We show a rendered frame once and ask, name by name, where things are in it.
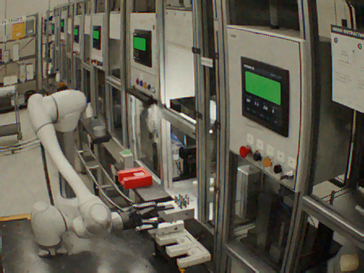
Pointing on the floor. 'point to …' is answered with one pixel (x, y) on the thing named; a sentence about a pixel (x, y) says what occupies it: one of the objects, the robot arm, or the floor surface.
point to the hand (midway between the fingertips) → (166, 213)
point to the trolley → (15, 114)
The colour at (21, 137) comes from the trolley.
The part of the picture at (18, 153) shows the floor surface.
